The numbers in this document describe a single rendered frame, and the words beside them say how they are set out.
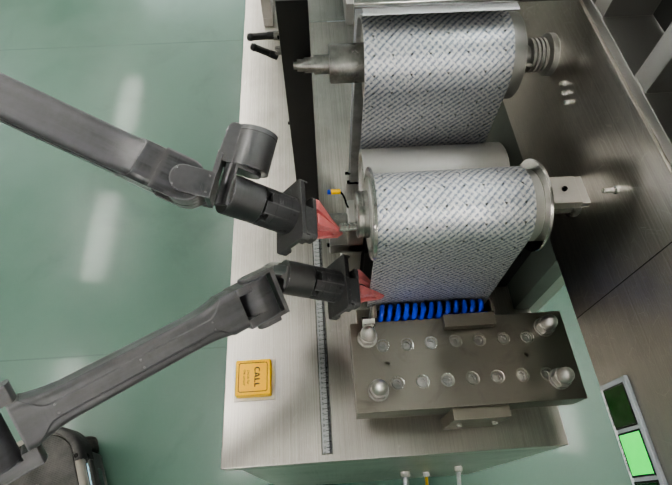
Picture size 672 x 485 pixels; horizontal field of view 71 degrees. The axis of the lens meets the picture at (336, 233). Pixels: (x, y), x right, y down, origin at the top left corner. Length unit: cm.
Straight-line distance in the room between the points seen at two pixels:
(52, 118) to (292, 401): 65
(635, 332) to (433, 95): 45
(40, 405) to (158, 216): 175
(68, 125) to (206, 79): 227
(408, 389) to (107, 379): 48
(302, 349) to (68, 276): 154
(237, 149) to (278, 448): 58
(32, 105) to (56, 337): 165
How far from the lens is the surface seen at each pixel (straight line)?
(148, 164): 65
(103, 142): 68
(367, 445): 99
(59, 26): 364
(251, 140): 66
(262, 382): 99
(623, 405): 80
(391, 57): 78
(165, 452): 199
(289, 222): 67
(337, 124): 135
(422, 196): 70
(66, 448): 186
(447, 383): 90
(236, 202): 63
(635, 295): 74
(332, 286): 80
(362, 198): 72
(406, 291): 88
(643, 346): 75
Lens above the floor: 188
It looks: 59 degrees down
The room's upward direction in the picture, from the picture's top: straight up
